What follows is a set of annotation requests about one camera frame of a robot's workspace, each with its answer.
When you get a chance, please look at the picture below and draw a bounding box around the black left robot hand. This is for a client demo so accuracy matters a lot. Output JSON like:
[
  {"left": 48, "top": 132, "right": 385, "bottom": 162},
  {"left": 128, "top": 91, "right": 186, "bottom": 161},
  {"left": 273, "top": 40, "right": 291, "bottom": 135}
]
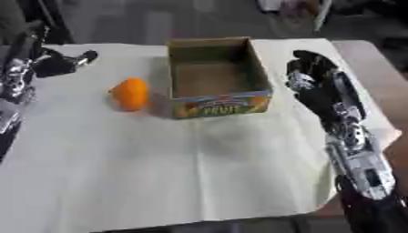
[{"left": 3, "top": 28, "right": 101, "bottom": 79}]

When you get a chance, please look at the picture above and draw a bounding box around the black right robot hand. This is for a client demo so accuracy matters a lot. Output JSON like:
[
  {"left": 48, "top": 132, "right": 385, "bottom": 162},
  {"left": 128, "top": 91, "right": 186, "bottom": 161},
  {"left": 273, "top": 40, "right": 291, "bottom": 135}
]
[{"left": 285, "top": 49, "right": 370, "bottom": 137}]

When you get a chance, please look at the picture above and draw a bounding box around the open cardboard box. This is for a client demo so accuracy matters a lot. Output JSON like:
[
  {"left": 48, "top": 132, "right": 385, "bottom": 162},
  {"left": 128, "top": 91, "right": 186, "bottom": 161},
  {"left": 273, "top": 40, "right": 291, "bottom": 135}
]
[{"left": 166, "top": 36, "right": 274, "bottom": 120}]

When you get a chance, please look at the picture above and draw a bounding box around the orange toy fruit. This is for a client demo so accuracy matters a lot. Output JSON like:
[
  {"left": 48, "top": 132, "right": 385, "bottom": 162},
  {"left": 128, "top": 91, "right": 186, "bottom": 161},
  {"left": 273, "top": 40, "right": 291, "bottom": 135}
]
[{"left": 107, "top": 76, "right": 152, "bottom": 113}]

